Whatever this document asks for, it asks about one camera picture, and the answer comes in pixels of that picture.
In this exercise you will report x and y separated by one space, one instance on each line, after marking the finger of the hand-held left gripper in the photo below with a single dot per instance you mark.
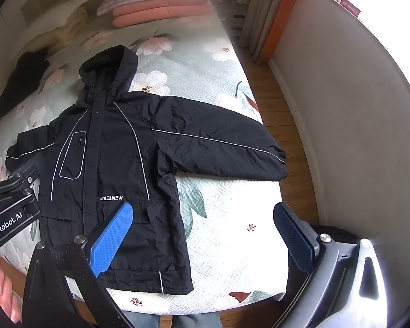
20 177

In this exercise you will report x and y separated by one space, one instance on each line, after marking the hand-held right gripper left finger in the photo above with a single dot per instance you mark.
112 240

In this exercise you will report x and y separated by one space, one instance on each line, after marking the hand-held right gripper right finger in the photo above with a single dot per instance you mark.
293 242

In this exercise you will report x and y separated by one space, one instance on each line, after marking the black hooded jacket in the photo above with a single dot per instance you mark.
123 150

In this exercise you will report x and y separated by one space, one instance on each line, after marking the person's left hand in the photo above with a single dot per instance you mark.
0 280

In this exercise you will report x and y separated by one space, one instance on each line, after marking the floral quilted bedspread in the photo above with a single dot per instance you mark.
222 211

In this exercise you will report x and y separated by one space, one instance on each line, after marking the dark cloth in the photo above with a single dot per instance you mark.
24 82

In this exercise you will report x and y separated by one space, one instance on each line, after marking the person's legs in jeans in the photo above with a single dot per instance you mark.
177 320

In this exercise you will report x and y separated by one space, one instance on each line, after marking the yellow blanket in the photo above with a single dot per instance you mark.
63 29

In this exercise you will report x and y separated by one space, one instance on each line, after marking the white pillow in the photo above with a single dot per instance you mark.
51 12

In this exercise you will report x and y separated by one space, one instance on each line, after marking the pink folded blanket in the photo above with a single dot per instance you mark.
157 12

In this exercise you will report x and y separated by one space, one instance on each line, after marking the orange curtain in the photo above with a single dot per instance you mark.
283 13

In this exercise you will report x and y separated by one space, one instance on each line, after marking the grey curtain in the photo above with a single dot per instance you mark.
259 13

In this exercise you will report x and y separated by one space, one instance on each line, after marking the white nightstand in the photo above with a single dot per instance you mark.
237 15

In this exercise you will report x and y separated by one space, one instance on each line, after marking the red box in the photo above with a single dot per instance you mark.
351 6

